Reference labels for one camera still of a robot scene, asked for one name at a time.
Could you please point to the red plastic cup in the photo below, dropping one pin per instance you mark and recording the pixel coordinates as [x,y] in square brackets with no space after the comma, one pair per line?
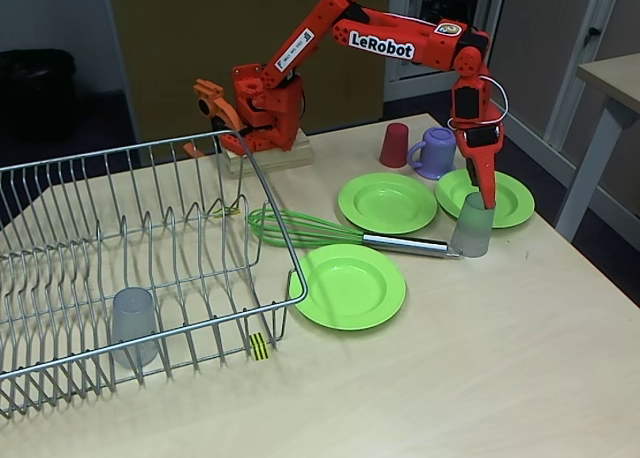
[394,145]

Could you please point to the green plastic plate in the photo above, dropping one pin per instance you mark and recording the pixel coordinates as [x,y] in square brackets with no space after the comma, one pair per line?
[387,203]
[350,288]
[515,198]

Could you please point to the white office cupboard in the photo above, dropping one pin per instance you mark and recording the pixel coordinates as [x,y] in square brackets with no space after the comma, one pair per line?
[530,53]

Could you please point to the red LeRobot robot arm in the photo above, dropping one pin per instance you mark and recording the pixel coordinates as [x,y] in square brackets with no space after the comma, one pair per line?
[435,53]

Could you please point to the brown pin board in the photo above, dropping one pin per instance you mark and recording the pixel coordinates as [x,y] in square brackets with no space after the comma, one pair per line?
[140,28]

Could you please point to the orange table clamp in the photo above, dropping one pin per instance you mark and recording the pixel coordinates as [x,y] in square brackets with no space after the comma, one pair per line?
[225,110]

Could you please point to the purple plastic mug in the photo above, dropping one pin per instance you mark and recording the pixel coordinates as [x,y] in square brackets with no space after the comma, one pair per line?
[437,153]

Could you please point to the black cupboard lock knob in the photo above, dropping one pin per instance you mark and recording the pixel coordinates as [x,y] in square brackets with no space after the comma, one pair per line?
[592,31]

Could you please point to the wooden base block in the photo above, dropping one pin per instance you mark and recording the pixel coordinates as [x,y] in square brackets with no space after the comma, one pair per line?
[295,153]

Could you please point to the beige side table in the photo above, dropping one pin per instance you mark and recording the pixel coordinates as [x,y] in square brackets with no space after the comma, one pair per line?
[615,70]

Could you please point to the translucent grey plastic cup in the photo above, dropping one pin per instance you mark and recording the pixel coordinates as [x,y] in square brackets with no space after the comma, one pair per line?
[472,233]
[132,313]

